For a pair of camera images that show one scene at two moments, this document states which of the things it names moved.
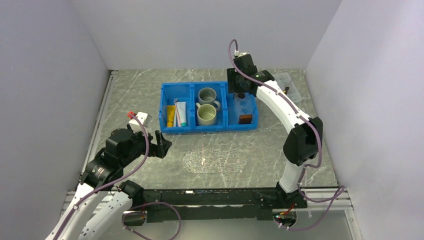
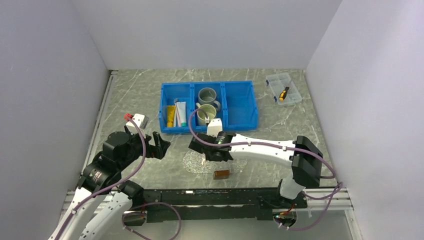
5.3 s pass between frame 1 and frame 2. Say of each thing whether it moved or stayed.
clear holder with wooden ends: moved
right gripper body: moved
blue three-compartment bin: stayed
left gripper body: stayed
